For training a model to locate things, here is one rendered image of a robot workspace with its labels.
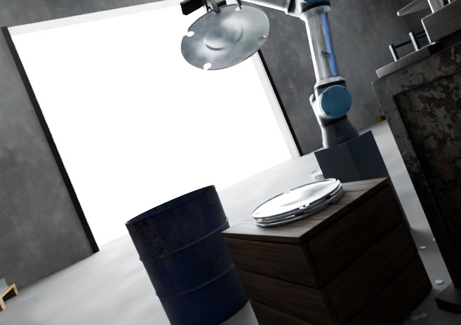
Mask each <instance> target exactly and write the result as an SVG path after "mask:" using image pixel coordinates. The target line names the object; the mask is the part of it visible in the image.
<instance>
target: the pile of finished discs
mask: <svg viewBox="0 0 461 325"><path fill-rule="evenodd" d="M343 194H344V190H343V187H342V184H341V182H340V181H339V180H338V181H336V179H326V180H319V181H315V182H310V183H307V184H304V185H300V186H298V187H295V188H293V189H290V191H289V193H283V192H282V193H280V194H278V195H275V196H274V197H271V198H270V199H268V200H266V201H264V202H263V203H261V204H260V205H258V206H257V207H256V208H254V209H253V211H252V212H251V215H252V217H253V218H254V221H255V224H256V225H257V226H260V227H272V226H280V225H283V224H288V223H291V222H293V221H298V220H300V219H303V218H306V217H308V216H310V215H313V214H315V213H318V212H320V211H322V210H324V209H325V208H327V207H329V206H330V205H331V204H334V203H335V202H337V201H338V200H339V199H340V198H341V197H342V196H343ZM330 203H331V204H330ZM329 204H330V205H329Z"/></svg>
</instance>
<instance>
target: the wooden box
mask: <svg viewBox="0 0 461 325"><path fill-rule="evenodd" d="M389 183H390V180H389V178H388V177H387V178H377V179H372V180H362V181H357V182H347V183H341V184H342V187H343V190H344V194H343V196H342V197H341V198H340V199H339V200H338V201H337V202H335V203H334V204H331V203H330V204H331V205H330V204H329V205H330V206H329V207H327V208H325V209H324V210H322V211H320V212H318V213H315V214H313V215H310V216H308V217H306V218H303V219H300V220H298V221H293V222H291V223H288V224H283V225H280V226H272V227H260V226H257V225H256V224H255V221H254V218H253V217H252V216H249V217H248V218H246V219H244V220H243V221H241V222H239V223H238V224H235V225H234V226H232V227H230V228H228V229H227V230H225V231H223V232H222V236H223V237H225V238H224V241H225V243H226V246H227V248H228V251H229V253H230V256H231V258H232V260H233V262H234V265H235V267H236V268H237V269H236V270H237V273H238V274H239V277H240V280H241V283H242V285H243V286H244V289H245V292H246V295H247V296H248V298H249V301H250V304H251V307H252V310H253V311H254V313H255V316H256V319H257V321H258V323H259V325H401V324H402V323H403V322H404V321H405V319H406V318H407V317H408V316H409V315H410V313H411V312H412V311H413V310H414V309H415V308H416V307H417V306H418V305H419V304H420V303H421V301H422V300H423V299H424V298H425V296H426V295H427V294H428V293H429V292H430V290H431V289H432V288H433V287H432V284H431V281H430V279H429V276H428V275H427V272H426V269H425V266H424V264H423V262H422V260H421V257H420V254H418V250H417V247H416V244H415V242H414V240H413V238H412V235H411V232H410V229H409V228H408V225H407V222H406V220H405V219H403V218H404V216H403V213H402V210H401V207H400V206H399V203H398V201H397V198H396V195H395V194H394V191H393V188H392V185H391V184H389Z"/></svg>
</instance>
